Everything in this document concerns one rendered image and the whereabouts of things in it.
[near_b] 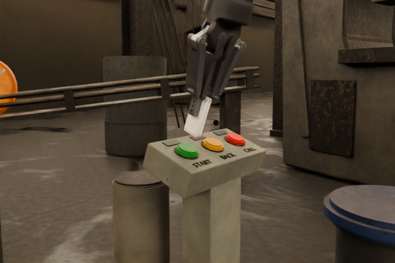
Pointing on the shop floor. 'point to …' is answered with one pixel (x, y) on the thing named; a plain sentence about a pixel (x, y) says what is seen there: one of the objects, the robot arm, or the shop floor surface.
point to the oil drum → (144, 127)
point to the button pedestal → (207, 193)
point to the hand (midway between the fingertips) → (197, 114)
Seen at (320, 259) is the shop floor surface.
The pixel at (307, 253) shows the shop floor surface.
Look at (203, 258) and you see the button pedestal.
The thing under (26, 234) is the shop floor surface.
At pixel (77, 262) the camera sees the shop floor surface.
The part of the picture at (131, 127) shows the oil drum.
